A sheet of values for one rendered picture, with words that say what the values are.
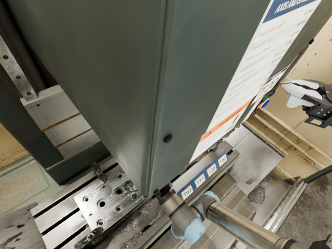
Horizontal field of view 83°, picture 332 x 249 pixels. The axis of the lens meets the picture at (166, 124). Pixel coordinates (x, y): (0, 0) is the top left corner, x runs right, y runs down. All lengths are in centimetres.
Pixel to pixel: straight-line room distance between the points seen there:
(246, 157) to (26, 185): 163
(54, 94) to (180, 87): 81
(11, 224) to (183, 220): 111
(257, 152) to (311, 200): 132
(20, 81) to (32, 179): 99
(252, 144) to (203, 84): 147
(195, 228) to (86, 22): 62
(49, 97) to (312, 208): 268
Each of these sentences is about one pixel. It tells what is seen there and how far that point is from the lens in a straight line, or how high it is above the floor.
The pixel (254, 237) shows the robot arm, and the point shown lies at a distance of 69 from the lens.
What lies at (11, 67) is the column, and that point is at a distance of 84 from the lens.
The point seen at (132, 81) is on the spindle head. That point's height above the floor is 191.
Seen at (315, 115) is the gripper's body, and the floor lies 169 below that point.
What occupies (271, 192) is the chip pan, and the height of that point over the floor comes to 66.
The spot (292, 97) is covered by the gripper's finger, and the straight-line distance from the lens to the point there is 58.
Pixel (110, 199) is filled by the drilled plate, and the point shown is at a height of 99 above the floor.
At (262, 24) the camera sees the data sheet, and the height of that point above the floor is 194.
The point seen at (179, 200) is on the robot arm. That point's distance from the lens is 69.
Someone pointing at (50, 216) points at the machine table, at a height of 90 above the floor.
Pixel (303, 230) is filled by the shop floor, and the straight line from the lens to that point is 262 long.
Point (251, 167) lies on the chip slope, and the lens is 160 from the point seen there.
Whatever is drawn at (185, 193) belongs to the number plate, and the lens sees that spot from 115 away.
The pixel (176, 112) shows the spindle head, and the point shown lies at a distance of 18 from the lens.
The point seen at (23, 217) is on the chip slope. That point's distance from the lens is 155.
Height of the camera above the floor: 202
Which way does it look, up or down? 52 degrees down
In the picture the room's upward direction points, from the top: 11 degrees clockwise
